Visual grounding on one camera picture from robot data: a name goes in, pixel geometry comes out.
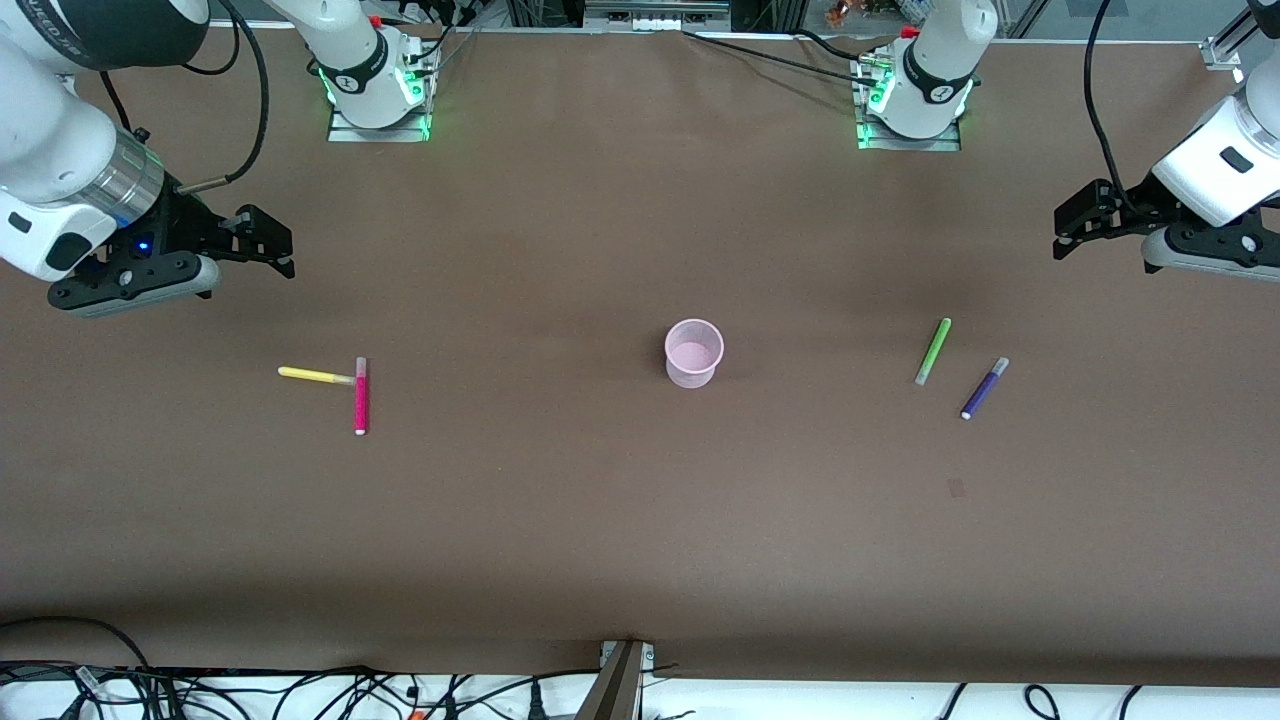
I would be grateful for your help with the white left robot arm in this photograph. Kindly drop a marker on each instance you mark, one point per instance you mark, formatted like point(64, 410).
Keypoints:
point(1220, 150)

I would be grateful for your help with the aluminium frame corner profile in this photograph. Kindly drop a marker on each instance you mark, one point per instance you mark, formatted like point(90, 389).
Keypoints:
point(1225, 45)

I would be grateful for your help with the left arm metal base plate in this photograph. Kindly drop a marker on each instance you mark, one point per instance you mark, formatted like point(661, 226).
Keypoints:
point(940, 145)

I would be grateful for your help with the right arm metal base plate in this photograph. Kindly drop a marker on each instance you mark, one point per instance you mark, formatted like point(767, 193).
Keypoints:
point(350, 134)

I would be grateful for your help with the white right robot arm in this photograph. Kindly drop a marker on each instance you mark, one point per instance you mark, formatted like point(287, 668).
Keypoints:
point(60, 150)

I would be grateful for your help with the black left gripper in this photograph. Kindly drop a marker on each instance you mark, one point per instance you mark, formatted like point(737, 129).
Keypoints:
point(1128, 208)

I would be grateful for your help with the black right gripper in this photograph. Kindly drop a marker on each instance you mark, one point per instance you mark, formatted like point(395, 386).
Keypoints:
point(186, 226)

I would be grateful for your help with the pink marker pen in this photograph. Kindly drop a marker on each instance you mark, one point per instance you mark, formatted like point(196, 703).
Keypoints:
point(361, 400)

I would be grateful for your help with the metal table edge bracket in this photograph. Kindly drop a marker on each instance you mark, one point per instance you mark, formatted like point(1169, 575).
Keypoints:
point(620, 680)

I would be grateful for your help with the yellow marker pen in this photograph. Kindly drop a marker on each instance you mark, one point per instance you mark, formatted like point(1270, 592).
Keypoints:
point(310, 375)

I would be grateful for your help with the green marker pen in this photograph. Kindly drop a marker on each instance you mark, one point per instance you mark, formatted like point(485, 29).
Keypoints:
point(933, 351)

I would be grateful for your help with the pink plastic cup holder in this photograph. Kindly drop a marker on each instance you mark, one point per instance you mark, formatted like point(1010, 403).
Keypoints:
point(694, 355)

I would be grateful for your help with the purple marker pen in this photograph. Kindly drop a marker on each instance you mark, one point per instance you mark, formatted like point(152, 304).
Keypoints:
point(984, 389)

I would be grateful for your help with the grey power strip box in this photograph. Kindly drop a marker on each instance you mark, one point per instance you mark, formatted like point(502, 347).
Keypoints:
point(655, 12)

